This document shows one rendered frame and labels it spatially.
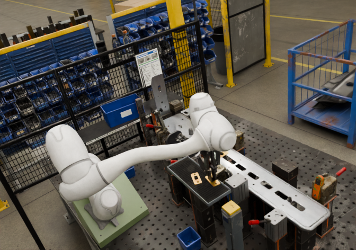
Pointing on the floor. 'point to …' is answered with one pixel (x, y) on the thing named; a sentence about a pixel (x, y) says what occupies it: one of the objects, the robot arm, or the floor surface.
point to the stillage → (331, 96)
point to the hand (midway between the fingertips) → (211, 173)
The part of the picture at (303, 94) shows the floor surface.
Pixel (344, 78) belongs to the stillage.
